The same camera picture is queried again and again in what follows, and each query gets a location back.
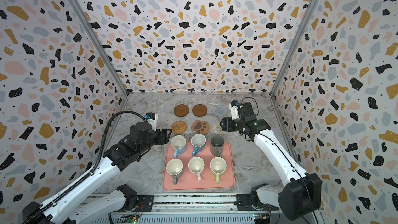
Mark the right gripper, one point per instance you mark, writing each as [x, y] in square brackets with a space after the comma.
[227, 124]

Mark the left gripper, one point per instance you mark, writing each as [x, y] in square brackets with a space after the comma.
[162, 136]

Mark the light blue woven coaster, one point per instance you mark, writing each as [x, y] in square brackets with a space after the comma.
[219, 111]

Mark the woven rattan coaster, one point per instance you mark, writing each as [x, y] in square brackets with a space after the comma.
[179, 127]

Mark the grey mug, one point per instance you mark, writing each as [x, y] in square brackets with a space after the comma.
[216, 145]

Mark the cork paw coaster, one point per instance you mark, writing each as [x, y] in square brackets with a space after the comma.
[201, 127]

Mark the brown wooden coaster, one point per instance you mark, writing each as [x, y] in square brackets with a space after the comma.
[181, 110]
[199, 110]

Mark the light blue patterned mug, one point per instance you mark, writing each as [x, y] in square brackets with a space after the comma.
[198, 142]

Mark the multicolour woven coaster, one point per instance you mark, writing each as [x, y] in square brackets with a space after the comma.
[218, 130]

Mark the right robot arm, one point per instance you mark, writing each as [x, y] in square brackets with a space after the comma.
[301, 192]

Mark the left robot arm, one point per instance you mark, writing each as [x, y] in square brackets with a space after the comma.
[63, 207]

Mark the pink silicone tray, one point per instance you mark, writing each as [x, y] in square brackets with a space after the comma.
[188, 181]

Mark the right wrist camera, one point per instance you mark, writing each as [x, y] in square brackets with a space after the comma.
[241, 110]

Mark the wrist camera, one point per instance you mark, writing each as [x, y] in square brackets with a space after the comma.
[241, 110]
[152, 119]

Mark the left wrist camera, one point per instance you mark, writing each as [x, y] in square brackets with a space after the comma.
[152, 119]

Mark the teal handled cream mug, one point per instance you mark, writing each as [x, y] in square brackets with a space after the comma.
[174, 168]

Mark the green handled cream mug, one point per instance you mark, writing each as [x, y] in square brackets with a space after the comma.
[218, 166]

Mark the pink handled cream mug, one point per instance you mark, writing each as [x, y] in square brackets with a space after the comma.
[196, 166]

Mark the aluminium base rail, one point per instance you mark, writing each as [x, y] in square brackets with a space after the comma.
[178, 208]

